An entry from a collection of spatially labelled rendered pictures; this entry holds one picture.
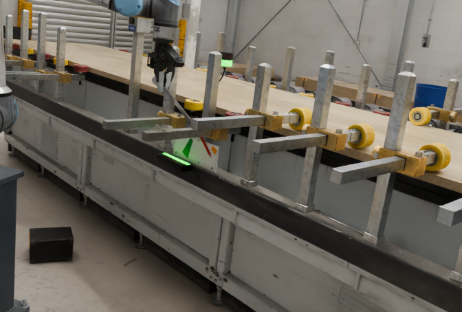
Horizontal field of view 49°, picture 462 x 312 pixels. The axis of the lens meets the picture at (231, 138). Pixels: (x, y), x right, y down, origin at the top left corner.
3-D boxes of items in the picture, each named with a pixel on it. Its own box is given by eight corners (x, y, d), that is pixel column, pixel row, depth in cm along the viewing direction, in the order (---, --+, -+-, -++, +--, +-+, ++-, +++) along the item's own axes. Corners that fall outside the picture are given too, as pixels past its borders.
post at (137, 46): (129, 134, 225) (137, 32, 215) (123, 131, 229) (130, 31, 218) (137, 133, 228) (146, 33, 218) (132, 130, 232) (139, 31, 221)
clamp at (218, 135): (216, 141, 183) (218, 127, 182) (193, 132, 192) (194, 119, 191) (228, 139, 187) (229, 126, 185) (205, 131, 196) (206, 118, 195)
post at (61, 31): (56, 115, 279) (60, 27, 268) (53, 113, 281) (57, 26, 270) (62, 114, 281) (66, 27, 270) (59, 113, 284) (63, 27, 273)
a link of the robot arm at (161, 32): (182, 28, 191) (161, 26, 184) (181, 41, 192) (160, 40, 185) (168, 26, 197) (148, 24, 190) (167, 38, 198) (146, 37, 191)
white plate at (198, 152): (214, 173, 185) (218, 147, 182) (172, 154, 203) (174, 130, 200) (216, 172, 185) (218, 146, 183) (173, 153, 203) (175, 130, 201)
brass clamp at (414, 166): (414, 178, 128) (418, 159, 127) (368, 163, 138) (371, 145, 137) (425, 174, 133) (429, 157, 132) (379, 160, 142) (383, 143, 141)
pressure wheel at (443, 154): (438, 140, 142) (412, 148, 148) (447, 168, 141) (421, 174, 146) (447, 139, 146) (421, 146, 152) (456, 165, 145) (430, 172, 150)
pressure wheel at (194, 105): (201, 129, 209) (203, 102, 206) (181, 127, 209) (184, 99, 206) (201, 125, 217) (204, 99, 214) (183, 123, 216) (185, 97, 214)
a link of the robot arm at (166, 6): (155, -9, 192) (181, -6, 193) (152, 24, 195) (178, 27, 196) (152, -10, 183) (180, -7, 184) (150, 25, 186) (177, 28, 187)
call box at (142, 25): (136, 34, 213) (137, 15, 212) (127, 32, 218) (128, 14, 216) (150, 35, 218) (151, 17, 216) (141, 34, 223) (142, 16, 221)
